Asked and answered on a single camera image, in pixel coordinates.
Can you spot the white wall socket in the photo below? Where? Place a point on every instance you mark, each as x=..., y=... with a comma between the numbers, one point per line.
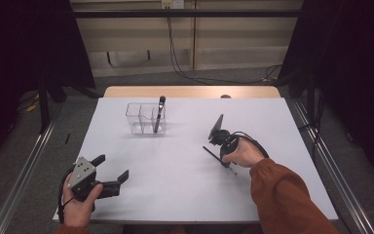
x=172, y=4

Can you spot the aluminium floor rail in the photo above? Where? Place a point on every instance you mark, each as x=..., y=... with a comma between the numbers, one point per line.
x=19, y=182
x=337, y=175

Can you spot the black curtain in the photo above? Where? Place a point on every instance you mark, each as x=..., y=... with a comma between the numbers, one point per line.
x=354, y=81
x=19, y=65

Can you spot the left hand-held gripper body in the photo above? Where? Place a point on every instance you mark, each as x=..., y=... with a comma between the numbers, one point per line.
x=82, y=177

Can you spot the black marker pen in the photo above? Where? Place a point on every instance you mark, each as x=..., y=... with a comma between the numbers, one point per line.
x=159, y=113

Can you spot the black metal stand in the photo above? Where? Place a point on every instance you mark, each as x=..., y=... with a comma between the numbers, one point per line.
x=44, y=107

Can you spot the thin black eyeliner pencil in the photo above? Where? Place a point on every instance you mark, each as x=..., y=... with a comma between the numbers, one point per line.
x=212, y=153

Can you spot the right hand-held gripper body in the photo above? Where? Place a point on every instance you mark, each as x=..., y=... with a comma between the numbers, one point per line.
x=227, y=141

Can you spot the white table sheet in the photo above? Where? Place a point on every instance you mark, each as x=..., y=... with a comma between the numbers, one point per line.
x=175, y=195

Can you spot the person's right hand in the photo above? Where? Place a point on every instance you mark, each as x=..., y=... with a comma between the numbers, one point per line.
x=246, y=154

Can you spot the small black stick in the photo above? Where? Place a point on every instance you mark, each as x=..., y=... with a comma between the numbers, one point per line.
x=67, y=138

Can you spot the person's left hand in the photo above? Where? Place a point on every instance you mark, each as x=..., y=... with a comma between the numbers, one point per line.
x=78, y=213

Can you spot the clear plastic organizer box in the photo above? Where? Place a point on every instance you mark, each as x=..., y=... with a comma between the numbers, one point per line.
x=142, y=125

